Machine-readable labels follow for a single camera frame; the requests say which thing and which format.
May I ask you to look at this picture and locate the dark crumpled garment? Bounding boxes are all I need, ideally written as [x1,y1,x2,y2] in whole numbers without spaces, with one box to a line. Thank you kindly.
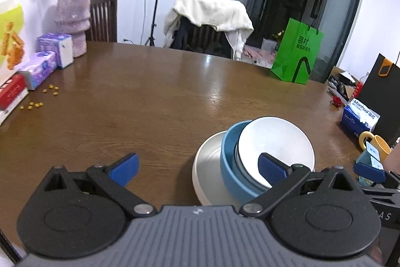
[200,40,232,58]

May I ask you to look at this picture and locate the small teal carton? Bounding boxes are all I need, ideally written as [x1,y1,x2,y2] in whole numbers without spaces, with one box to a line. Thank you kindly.
[356,142,385,188]

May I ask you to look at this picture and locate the navy pants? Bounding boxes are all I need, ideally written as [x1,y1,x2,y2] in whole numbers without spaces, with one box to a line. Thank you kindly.
[171,18,190,50]

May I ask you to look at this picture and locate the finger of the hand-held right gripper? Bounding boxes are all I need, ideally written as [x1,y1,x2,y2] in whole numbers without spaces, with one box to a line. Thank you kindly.
[362,187,400,203]
[354,162,400,187]

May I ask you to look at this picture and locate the yellow mug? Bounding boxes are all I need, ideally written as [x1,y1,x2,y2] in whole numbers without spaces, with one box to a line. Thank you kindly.
[358,130,392,163]

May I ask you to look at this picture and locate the open cardboard box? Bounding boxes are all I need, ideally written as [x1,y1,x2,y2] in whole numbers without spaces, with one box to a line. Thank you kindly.
[327,65,360,95]

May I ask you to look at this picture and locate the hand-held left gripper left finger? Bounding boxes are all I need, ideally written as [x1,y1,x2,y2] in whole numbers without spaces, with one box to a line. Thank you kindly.
[43,153,140,219]

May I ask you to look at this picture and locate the red label water bottle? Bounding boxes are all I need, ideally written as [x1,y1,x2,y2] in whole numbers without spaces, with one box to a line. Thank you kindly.
[352,75,369,100]

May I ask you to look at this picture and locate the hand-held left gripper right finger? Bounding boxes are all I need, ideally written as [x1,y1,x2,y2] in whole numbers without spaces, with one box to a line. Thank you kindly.
[240,153,361,219]

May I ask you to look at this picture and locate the yellow snack box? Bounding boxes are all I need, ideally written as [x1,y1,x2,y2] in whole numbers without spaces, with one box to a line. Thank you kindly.
[0,3,26,81]

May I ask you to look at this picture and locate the blue bowl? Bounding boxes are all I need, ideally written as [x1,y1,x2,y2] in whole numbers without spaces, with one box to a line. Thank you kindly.
[220,121,272,208]

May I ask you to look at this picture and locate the scattered yellow beads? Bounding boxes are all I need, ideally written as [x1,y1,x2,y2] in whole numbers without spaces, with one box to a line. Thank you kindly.
[19,85,60,109]

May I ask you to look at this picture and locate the red flat box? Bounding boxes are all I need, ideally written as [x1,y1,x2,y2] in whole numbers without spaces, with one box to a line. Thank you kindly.
[0,74,29,111]

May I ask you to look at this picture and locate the purple tissue pack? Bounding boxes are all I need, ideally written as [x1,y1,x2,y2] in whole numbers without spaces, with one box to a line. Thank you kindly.
[17,51,58,90]
[37,33,74,69]

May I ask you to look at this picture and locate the pink blanket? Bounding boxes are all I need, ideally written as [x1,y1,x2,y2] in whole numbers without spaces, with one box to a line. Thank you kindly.
[244,45,277,66]

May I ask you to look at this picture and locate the wooden chair with cushion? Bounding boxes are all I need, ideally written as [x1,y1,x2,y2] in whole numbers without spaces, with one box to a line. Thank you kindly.
[171,18,236,59]

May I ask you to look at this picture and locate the beige ridged plate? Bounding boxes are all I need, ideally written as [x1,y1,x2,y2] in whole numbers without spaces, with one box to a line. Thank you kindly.
[191,130,241,207]

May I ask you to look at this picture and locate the chair with white cloth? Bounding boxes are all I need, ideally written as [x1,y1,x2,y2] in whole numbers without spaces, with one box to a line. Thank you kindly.
[163,0,254,61]

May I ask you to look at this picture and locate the black paper bag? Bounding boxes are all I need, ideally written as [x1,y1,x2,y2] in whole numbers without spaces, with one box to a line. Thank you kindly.
[356,53,400,145]

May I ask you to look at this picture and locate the blue tissue box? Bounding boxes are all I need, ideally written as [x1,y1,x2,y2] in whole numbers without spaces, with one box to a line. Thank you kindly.
[340,98,381,138]

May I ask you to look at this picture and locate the green paper bag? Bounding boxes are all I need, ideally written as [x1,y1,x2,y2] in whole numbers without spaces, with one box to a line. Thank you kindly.
[270,18,325,85]

